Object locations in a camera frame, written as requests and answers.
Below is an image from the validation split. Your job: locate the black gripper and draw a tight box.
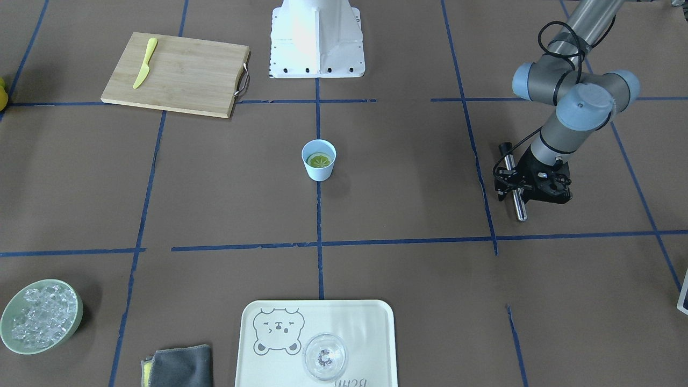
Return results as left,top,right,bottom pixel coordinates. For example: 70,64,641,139
493,149,572,205

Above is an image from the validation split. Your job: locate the steel muddler black cap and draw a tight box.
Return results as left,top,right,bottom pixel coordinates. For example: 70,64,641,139
497,142,528,222

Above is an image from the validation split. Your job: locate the yellow lemon half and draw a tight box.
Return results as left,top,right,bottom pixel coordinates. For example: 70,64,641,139
306,152,333,169

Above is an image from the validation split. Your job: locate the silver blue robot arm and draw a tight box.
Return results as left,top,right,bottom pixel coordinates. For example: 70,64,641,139
492,1,641,204

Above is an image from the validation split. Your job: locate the light blue cup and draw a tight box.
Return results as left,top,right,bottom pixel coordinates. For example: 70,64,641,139
300,139,337,182

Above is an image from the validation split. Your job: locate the white card with blue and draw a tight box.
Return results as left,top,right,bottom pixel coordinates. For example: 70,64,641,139
676,270,688,314

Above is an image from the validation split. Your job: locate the clear wine glass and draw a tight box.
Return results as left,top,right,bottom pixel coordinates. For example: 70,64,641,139
303,333,348,382

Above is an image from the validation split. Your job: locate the cream bear tray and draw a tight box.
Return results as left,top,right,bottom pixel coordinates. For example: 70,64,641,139
234,300,398,386

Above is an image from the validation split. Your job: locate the bamboo cutting board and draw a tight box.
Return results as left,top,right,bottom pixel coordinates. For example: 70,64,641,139
101,32,250,119

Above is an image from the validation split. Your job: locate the grey folded cloth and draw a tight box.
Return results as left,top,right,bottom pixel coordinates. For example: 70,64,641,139
141,345,213,386

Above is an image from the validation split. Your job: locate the yellow plastic knife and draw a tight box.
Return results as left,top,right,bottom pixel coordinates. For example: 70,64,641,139
132,38,158,90

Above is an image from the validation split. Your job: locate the green bowl of ice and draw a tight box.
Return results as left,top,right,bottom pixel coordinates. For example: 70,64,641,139
2,279,84,355

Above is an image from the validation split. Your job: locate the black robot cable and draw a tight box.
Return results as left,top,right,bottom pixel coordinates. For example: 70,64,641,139
493,21,614,178

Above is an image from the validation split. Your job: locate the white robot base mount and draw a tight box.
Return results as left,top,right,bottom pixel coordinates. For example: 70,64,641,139
269,1,366,79

